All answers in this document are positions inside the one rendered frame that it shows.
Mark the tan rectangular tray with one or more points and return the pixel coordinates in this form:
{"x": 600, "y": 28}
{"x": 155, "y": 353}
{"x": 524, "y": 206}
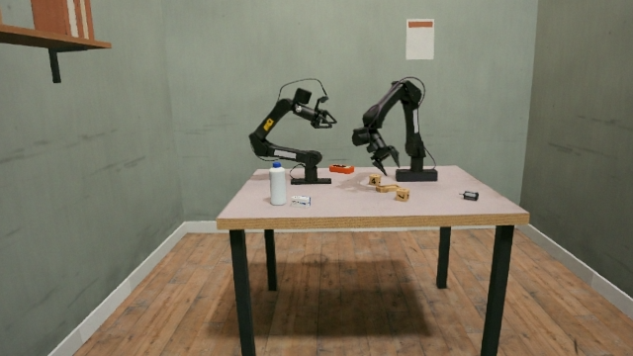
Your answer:
{"x": 390, "y": 188}

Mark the white bottle with blue cap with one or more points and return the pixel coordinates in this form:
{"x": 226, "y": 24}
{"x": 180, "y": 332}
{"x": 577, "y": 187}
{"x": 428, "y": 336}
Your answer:
{"x": 277, "y": 185}

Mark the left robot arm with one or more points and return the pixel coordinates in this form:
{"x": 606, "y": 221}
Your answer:
{"x": 414, "y": 146}

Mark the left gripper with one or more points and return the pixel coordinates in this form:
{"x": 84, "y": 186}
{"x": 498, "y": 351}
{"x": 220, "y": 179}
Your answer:
{"x": 384, "y": 151}

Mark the orange digital multimeter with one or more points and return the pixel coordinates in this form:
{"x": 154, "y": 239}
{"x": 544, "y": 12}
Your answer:
{"x": 344, "y": 169}

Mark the blue and white small box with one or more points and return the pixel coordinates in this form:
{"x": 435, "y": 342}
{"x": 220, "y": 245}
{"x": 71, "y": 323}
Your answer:
{"x": 300, "y": 201}

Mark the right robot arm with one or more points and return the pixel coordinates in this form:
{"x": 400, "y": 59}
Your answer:
{"x": 266, "y": 148}

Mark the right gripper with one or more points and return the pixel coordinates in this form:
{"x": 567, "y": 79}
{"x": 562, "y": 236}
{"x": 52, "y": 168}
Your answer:
{"x": 309, "y": 114}

